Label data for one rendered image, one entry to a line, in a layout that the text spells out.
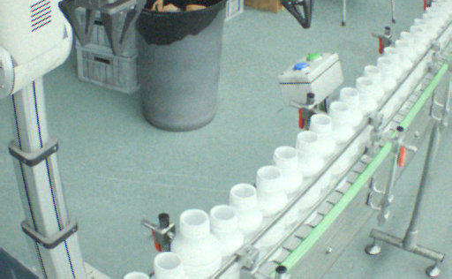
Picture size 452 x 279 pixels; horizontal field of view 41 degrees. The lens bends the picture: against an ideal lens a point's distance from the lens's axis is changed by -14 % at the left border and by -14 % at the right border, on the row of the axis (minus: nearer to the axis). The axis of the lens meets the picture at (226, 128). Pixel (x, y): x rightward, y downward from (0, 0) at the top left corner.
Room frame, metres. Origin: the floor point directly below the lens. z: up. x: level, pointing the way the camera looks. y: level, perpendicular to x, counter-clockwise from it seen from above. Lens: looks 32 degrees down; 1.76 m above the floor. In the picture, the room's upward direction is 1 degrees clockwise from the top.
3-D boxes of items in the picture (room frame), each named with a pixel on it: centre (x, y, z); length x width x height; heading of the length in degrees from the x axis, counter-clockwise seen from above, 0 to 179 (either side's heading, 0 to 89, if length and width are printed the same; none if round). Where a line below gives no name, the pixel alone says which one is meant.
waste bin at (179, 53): (2.91, 0.22, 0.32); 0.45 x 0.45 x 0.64
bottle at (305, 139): (0.92, -0.13, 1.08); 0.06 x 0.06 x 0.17
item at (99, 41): (3.43, 0.53, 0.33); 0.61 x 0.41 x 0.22; 152
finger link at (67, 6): (0.78, 0.18, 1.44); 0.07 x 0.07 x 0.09; 56
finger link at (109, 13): (0.76, 0.15, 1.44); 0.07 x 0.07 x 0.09; 56
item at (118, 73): (3.43, 0.52, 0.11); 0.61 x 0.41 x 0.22; 152
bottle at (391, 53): (1.27, -0.36, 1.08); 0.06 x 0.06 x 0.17
